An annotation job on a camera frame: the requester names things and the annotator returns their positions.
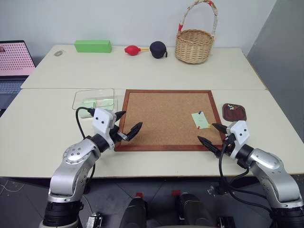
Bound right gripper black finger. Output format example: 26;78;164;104
211;123;229;136
197;135;224;159

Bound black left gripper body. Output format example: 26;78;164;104
108;124;128;144

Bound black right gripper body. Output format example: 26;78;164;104
221;134;236;157

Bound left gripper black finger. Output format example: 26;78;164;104
124;122;143;142
114;110;127;124

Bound pale green paper note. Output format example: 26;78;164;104
191;112;211;130

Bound wood-framed cork board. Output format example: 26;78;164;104
114;89;227;152

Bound brown tray of pushpins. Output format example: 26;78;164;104
222;103;248;123

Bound clear plastic tray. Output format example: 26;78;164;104
72;88;118;119

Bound black table clamp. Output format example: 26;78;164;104
207;184;229;197

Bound red rubber air blower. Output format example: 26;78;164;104
124;45;150;57

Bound dark rounded shape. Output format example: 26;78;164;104
119;196;148;228
175;192;215;228

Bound green rectangular box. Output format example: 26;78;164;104
74;39;113;54

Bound black round zipper case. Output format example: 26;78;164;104
149;41;169;59

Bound laptop with pink screen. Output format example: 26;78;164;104
0;40;37;110

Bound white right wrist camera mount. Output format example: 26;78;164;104
226;120;250;160

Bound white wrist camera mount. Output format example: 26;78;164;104
91;108;117;150
226;120;250;160

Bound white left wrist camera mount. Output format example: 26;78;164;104
91;108;117;150

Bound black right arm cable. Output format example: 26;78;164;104
218;141;274;212

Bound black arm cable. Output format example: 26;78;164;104
218;141;274;212
75;106;95;140

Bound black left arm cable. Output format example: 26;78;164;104
75;106;95;140

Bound wicker basket with handle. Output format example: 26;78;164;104
175;0;219;65

